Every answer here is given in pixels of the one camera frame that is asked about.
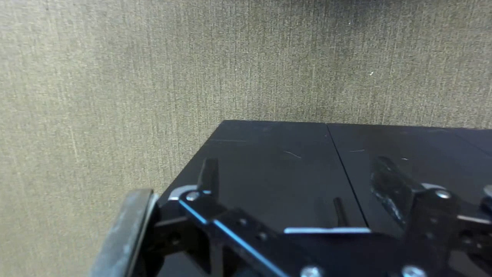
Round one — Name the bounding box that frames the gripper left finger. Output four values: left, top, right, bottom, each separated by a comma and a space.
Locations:
146, 157, 310, 277

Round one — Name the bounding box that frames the black cabinet door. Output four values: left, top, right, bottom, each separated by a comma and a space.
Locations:
326, 123, 492, 235
157, 120, 370, 277

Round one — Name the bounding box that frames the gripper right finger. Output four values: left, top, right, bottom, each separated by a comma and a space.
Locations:
370, 155, 492, 277

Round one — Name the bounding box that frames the black cabinet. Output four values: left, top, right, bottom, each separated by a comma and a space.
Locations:
156, 120, 492, 277

